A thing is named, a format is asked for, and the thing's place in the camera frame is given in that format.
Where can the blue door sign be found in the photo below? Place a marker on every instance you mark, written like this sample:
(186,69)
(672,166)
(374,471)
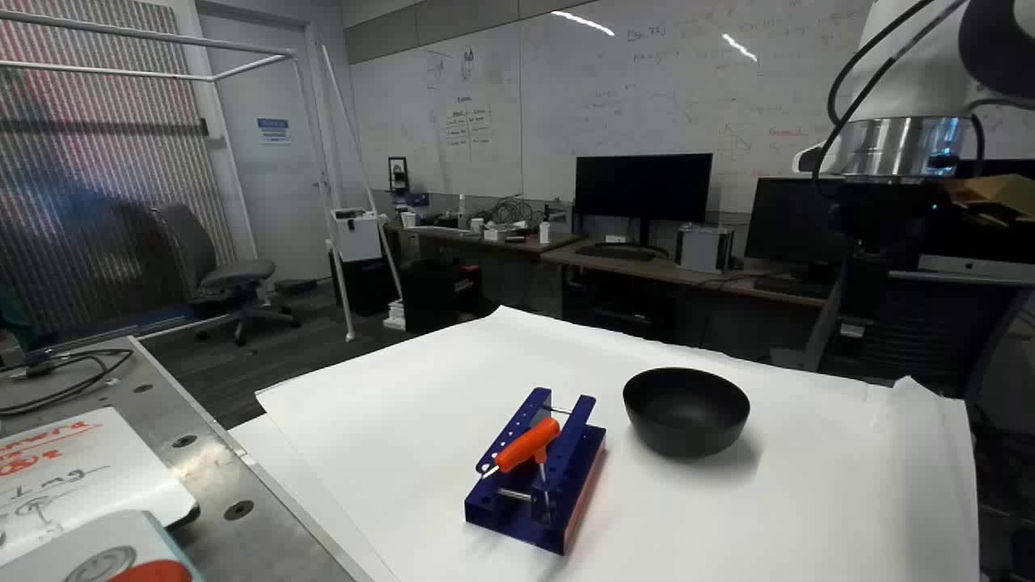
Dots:
(272,126)

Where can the grey mesh chair back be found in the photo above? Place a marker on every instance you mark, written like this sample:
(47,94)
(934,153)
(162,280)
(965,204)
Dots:
(1007,373)

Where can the red and white booklet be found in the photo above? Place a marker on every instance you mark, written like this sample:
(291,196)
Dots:
(107,555)

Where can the silver all-in-one computer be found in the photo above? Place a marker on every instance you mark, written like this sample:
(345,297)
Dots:
(973,244)

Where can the handwritten white paper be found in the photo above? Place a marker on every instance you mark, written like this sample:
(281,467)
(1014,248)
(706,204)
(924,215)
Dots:
(77,473)

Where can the black computer monitor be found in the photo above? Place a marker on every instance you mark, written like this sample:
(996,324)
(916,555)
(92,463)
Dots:
(798,222)
(641,184)

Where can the grey office chair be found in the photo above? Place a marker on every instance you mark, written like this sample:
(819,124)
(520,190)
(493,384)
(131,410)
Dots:
(195,254)

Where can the black keyboard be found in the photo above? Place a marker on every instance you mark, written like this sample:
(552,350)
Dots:
(622,249)

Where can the wooden office desk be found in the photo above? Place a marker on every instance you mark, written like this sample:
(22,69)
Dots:
(667,269)

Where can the white computer box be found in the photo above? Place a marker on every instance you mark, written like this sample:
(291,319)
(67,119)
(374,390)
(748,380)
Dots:
(704,248)

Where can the silver hex key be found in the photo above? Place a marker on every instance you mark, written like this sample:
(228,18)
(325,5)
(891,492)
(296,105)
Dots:
(546,484)

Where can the white cabinet box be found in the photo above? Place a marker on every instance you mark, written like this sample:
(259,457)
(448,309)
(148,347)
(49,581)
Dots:
(358,234)

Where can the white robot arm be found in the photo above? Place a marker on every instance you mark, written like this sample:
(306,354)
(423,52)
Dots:
(916,65)

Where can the black bowl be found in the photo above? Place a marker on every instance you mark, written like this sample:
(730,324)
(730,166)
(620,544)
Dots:
(686,415)

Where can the black wall device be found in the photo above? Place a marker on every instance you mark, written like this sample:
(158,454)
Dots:
(399,176)

